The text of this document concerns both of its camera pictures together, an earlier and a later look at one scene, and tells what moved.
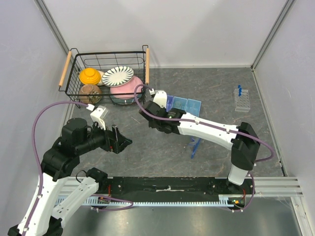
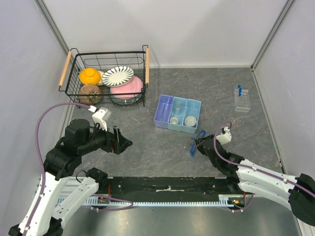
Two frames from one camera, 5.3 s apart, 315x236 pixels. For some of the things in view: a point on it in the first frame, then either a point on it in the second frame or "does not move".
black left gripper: (114, 140) does not move
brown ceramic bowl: (90, 89) does not move
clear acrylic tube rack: (241, 103) does not move
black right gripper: (151, 124) to (199, 143)
